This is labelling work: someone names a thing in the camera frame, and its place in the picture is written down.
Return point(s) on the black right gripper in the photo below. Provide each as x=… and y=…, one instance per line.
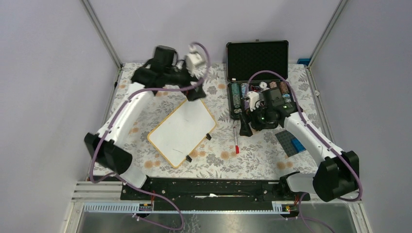
x=245, y=129

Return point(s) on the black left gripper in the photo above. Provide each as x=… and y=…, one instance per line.
x=195, y=93

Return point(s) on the red capped whiteboard marker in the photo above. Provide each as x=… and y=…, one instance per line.
x=237, y=150

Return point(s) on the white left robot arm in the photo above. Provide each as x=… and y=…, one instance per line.
x=164, y=72

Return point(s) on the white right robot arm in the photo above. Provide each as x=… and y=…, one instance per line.
x=337, y=171

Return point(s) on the yellow framed whiteboard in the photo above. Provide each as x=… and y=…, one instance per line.
x=182, y=131

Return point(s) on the floral patterned table mat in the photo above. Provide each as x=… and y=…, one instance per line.
x=261, y=155

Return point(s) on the green poker chip stack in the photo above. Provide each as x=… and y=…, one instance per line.
x=236, y=95

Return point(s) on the grey lego baseplate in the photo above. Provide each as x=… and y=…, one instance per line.
x=284, y=138

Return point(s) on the blue purple poker chip stack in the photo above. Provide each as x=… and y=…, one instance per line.
x=244, y=89

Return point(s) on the blue lego brick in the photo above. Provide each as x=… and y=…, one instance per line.
x=298, y=146

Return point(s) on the black poker chip case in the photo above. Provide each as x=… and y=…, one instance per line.
x=244, y=59

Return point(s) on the blue box in corner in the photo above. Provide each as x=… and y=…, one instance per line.
x=304, y=61

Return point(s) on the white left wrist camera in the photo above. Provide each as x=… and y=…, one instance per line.
x=194, y=59

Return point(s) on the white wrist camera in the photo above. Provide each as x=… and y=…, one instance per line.
x=254, y=100
x=194, y=59

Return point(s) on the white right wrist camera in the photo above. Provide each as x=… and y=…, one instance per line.
x=254, y=100

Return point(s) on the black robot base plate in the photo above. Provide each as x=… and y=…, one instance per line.
x=259, y=189

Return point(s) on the aluminium frame rail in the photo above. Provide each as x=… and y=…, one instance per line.
x=113, y=197

